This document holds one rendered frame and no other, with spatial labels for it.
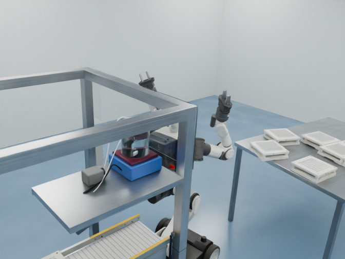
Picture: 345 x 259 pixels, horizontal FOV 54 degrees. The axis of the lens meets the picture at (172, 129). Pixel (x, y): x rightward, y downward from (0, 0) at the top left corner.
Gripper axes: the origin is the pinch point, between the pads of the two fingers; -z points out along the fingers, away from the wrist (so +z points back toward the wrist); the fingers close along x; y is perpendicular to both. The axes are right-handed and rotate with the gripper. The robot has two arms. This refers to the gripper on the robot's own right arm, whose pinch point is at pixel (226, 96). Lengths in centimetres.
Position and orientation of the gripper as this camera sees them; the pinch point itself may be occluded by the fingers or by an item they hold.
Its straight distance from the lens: 215.8
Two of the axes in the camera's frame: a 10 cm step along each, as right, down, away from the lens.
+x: -3.3, -6.9, 6.5
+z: -0.5, 7.0, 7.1
